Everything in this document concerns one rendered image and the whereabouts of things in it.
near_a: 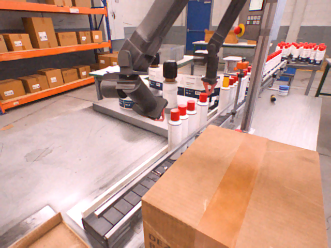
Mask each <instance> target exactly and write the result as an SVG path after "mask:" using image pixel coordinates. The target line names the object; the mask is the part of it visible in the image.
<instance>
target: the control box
mask: <svg viewBox="0 0 331 248"><path fill-rule="evenodd" d="M250 1H251V0H247V1H246V3H245V5H244V7H243V9H242V11H241V12H240V14H239V21H238V25H237V26H239V27H240V28H242V32H240V33H239V34H238V35H236V38H237V39H244V40H253V41H258V38H259V36H260V32H261V25H262V20H263V14H264V9H265V4H267V0H264V3H263V8H262V11H254V12H248V10H249V4H250ZM285 3H286V0H280V5H279V9H278V14H277V18H276V24H275V26H274V28H273V33H272V39H271V41H275V40H276V39H277V34H278V32H279V27H280V23H281V18H282V14H283V12H284V7H285ZM256 15H262V17H261V22H260V25H246V22H247V16H256Z"/></svg>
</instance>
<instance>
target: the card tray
mask: <svg viewBox="0 0 331 248"><path fill-rule="evenodd" d="M8 248H91V247H90V246H89V245H88V244H87V243H86V242H85V241H84V240H83V239H82V238H81V237H80V236H79V235H78V234H77V233H76V232H75V231H74V230H73V229H72V228H71V227H70V226H69V225H68V224H67V223H66V222H65V221H63V218H62V215H61V212H60V211H59V212H58V213H57V214H55V215H54V216H52V217H50V218H49V219H48V220H46V221H45V222H43V223H42V224H41V225H39V226H38V227H36V228H35V229H33V230H32V231H31V232H29V233H28V234H27V235H25V236H23V237H22V238H21V239H20V240H18V241H17V242H15V243H14V244H12V245H11V246H10V247H8Z"/></svg>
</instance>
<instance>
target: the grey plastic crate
mask: <svg viewBox="0 0 331 248"><path fill-rule="evenodd" d="M171 48H173V49H171ZM158 52H159V54H160V65H163V63H164V62H165V61H166V60H174V61H176V62H178V61H180V60H181V59H183V58H184V45H173V44H162V45H161V47H160V49H159V50H158Z"/></svg>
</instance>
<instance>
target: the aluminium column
mask: <svg viewBox="0 0 331 248"><path fill-rule="evenodd" d="M279 5H280V3H267V4H265V9H264V14H263V20H262V25H261V29H273V28H274V26H275V24H276V18H277V14H278V9H279ZM271 39H272V36H259V38H258V43H257V49H256V53H255V58H254V63H253V68H252V73H251V76H250V81H249V86H248V91H247V97H246V102H245V107H244V112H243V117H242V123H241V127H240V130H241V131H244V132H247V133H248V132H249V131H250V128H251V124H252V120H253V115H254V110H255V107H256V104H257V100H258V95H259V91H260V87H261V82H262V77H263V72H264V68H265V64H266V59H267V55H268V52H269V47H270V43H271Z"/></svg>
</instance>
